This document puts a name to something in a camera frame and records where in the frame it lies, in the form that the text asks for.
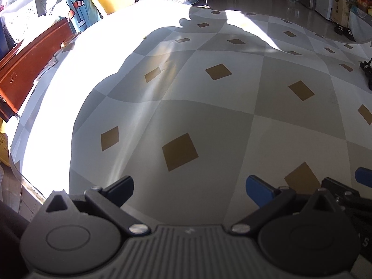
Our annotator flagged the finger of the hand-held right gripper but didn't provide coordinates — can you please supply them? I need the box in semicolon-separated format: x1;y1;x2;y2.
321;177;361;207
355;167;372;188

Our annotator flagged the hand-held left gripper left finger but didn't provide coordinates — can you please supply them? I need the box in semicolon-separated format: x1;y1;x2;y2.
43;175;151;236

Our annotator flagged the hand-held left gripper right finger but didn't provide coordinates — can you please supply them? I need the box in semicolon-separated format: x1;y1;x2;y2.
230;175;335;235

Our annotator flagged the dark object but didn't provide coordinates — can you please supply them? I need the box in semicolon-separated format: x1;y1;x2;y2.
359;59;372;91

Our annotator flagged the yellow bag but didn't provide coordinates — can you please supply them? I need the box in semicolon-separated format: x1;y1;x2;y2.
0;119;13;167

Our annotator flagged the white paper gift bag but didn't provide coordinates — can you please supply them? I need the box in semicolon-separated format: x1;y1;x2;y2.
347;9;372;44

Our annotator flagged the red-brown wooden cabinet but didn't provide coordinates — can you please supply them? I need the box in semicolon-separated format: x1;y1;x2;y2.
0;17;78;123

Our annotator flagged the cardboard box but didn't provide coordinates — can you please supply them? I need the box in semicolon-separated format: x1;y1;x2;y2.
331;0;351;27

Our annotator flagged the fruit basket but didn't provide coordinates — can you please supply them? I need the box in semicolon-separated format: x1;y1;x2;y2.
356;0;372;14

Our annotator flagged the blue cartoon-print cloth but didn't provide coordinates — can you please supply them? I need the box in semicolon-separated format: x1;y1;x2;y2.
65;0;103;33

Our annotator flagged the white perforated basket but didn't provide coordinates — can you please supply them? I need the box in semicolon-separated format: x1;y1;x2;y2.
1;0;40;43

